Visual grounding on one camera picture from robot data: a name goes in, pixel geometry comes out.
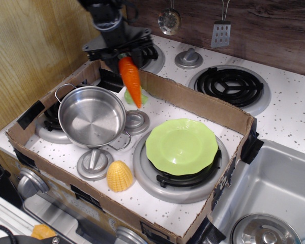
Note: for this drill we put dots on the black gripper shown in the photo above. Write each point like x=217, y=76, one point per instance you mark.
x=117, y=37

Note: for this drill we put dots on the orange toy carrot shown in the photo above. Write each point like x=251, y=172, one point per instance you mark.
x=131, y=79

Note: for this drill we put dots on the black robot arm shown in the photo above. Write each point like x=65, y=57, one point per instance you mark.
x=112, y=19

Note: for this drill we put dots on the green plastic plate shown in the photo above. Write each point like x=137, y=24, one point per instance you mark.
x=181, y=146

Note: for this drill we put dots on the back left stove burner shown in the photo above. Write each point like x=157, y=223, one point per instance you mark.
x=153, y=59

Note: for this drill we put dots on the stove burner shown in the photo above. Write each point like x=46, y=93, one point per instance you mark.
x=182, y=189
x=236, y=85
x=153, y=59
x=48, y=127

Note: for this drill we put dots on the green toy broccoli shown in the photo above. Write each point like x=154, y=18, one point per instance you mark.
x=129, y=100

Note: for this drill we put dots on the hanging slotted spoon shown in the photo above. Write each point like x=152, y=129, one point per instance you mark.
x=169, y=20

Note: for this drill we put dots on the silver knob back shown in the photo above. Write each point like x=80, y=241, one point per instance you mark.
x=189, y=59

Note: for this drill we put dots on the silver knob middle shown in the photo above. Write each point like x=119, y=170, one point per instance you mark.
x=137, y=122

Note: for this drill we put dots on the small steel pot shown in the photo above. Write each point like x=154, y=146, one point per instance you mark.
x=91, y=116

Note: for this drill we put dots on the hanging metal spatula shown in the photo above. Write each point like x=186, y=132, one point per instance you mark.
x=221, y=29

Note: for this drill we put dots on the front left stove burner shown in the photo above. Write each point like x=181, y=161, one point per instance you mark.
x=48, y=127

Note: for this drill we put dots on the silver knob front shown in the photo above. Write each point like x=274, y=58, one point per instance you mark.
x=93, y=165

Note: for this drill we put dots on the back right stove burner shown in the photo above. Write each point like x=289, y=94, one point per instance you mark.
x=236, y=85

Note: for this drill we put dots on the yellow toy corn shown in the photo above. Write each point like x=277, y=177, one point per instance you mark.
x=119, y=176

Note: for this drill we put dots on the front right stove burner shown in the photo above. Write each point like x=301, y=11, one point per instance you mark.
x=182, y=189

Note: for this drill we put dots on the silver oven knob left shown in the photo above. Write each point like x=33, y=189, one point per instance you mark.
x=30, y=184

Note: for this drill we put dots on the silver oven knob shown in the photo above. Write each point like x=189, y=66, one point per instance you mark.
x=125, y=235
x=30, y=184

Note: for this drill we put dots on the silver oven knob bottom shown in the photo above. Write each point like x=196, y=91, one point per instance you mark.
x=125, y=235

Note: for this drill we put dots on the orange toy food piece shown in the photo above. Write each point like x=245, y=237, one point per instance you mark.
x=42, y=231

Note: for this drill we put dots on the grey toy sink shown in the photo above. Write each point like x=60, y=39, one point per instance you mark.
x=273, y=183

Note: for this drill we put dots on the steel pot lid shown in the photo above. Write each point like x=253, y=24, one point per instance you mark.
x=263, y=228

